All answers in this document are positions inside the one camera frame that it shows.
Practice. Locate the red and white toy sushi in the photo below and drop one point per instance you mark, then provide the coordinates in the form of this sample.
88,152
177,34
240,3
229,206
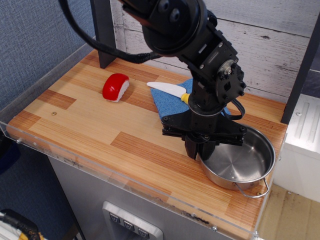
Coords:
115,87

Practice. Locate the blue folded cloth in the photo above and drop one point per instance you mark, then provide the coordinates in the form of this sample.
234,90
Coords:
167,104

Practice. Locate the silver dispenser button panel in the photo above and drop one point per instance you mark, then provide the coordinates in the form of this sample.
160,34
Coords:
123,225

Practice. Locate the dark grey left post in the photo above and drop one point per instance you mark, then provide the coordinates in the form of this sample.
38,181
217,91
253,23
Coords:
103,22

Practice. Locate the clear acrylic table guard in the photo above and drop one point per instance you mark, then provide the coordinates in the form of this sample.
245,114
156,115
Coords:
65,116

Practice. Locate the stainless steel pot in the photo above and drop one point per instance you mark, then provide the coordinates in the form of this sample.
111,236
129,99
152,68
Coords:
240,168

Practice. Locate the white aluminium side cabinet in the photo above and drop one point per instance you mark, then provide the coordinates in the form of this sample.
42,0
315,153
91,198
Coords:
298,169

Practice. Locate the white yellow toy knife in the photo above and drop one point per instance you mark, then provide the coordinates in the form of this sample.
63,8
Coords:
172,89

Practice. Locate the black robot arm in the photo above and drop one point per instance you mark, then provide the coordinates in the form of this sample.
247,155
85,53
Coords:
187,30

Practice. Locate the dark grey right post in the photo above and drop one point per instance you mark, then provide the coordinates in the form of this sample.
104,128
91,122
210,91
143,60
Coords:
302,73

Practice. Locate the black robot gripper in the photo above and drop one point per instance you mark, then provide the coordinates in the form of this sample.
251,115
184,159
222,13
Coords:
207,131

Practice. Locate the dark grey post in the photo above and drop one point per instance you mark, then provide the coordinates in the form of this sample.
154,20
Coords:
103,22
302,73

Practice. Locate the grey toy fridge cabinet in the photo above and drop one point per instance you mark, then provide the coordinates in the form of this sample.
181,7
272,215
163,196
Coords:
86,194

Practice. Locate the yellow object bottom left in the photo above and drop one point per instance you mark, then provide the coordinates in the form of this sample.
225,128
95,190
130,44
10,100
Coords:
31,235

